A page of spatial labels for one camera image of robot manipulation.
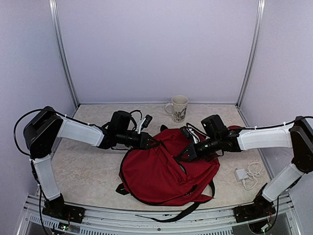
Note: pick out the red student backpack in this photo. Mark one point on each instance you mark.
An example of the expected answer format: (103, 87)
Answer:
(155, 177)

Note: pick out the white charger with cable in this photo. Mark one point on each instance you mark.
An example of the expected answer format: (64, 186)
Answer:
(249, 176)

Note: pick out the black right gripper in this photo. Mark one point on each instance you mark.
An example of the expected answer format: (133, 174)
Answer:
(193, 152)

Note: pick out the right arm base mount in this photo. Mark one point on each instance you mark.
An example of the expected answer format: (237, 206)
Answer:
(254, 210)

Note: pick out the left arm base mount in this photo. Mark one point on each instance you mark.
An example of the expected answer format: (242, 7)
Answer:
(63, 213)

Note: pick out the white patterned ceramic mug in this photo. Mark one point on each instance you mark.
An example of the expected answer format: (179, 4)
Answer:
(176, 109)

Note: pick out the red floral plate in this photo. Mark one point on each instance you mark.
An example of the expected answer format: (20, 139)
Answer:
(234, 127)

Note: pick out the right aluminium corner post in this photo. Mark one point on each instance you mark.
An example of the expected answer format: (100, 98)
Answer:
(252, 53)

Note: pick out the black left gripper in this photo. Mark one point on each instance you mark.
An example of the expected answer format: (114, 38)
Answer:
(144, 137)

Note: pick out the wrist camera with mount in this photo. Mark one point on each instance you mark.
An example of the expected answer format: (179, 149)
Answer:
(143, 123)
(192, 134)

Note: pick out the left aluminium corner post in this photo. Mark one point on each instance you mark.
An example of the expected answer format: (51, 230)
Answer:
(60, 45)

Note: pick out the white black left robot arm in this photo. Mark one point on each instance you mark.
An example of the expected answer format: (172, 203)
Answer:
(48, 129)

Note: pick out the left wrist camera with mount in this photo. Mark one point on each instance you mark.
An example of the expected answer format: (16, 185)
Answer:
(143, 123)

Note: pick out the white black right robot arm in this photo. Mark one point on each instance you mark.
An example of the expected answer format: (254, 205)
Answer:
(296, 134)

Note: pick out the aluminium front rail frame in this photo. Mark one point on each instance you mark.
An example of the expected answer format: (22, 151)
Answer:
(105, 221)

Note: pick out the aluminium corner post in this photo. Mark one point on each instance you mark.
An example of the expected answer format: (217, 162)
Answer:
(60, 45)
(252, 53)

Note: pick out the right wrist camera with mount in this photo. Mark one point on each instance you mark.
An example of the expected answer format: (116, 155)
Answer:
(192, 134)

